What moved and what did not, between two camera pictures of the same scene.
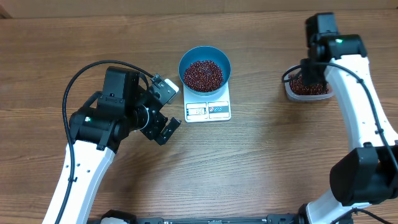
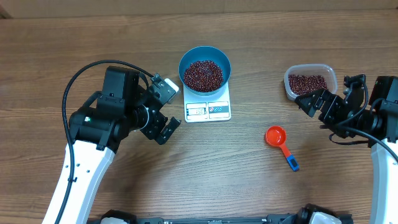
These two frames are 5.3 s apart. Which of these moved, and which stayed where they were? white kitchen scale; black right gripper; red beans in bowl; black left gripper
Moved: black right gripper
Stayed: black left gripper; white kitchen scale; red beans in bowl
